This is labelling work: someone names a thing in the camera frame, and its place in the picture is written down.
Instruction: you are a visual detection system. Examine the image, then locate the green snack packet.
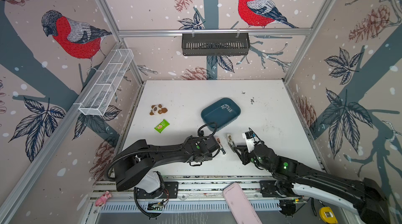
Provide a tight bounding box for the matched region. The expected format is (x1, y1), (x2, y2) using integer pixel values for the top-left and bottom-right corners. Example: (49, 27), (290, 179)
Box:
(154, 119), (170, 133)

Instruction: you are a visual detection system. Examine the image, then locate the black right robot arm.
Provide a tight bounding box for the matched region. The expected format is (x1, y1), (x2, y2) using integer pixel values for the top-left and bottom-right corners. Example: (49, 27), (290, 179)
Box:
(228, 138), (390, 224)

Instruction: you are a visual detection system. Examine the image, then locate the horizontal aluminium bar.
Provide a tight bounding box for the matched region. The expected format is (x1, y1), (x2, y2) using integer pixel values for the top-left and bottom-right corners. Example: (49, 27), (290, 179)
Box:
(118, 28), (312, 38)

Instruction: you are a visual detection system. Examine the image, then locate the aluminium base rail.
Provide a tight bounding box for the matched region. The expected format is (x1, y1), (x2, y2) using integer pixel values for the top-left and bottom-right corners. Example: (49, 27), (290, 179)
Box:
(89, 176), (308, 214)

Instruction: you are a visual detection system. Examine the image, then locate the teal plastic tray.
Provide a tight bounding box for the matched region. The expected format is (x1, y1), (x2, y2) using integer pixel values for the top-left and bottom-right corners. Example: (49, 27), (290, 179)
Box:
(201, 98), (241, 131)

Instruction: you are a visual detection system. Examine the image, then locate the staples strip in tray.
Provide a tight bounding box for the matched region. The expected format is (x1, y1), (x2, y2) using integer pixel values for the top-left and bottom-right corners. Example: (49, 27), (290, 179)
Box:
(221, 105), (232, 113)

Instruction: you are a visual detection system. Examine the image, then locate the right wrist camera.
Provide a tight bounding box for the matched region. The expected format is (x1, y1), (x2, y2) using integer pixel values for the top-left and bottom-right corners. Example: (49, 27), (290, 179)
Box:
(242, 130), (258, 153)

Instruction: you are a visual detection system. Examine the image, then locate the yellow tape measure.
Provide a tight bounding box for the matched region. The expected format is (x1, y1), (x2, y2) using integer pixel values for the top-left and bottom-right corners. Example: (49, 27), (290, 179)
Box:
(319, 207), (338, 224)

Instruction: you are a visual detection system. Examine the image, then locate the pink toy on rail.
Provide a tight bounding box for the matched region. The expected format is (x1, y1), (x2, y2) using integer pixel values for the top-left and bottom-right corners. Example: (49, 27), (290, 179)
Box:
(95, 191), (112, 207)

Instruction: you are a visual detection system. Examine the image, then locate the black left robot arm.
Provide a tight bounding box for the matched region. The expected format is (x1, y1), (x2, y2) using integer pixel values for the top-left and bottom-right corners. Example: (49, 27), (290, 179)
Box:
(103, 122), (220, 197)

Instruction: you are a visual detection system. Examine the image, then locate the white wire basket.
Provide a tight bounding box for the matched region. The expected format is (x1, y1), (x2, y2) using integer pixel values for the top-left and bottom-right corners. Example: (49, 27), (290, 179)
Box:
(79, 49), (134, 116)

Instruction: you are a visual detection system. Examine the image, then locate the black wire basket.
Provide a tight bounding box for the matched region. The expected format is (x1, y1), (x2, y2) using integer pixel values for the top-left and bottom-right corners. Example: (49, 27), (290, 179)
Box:
(182, 33), (250, 56)

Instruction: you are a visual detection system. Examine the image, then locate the pink flat case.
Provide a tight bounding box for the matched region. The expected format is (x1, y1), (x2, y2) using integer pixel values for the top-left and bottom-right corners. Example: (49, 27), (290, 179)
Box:
(223, 183), (262, 224)

